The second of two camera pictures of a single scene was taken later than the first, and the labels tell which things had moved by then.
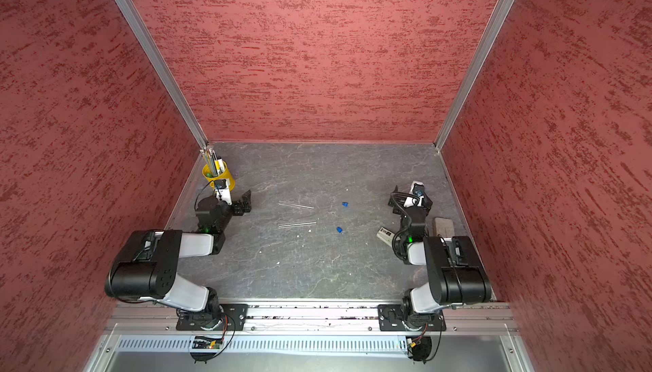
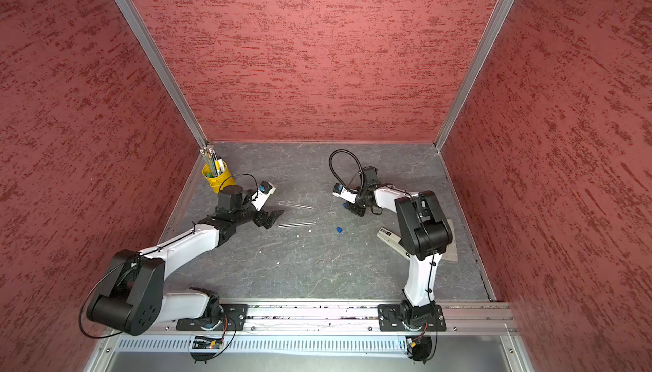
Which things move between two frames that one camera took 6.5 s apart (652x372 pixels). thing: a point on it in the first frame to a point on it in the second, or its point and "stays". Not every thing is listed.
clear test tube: [296, 205] stays
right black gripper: [427, 205] to [357, 211]
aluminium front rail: [163, 318] stays
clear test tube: [295, 224] stays
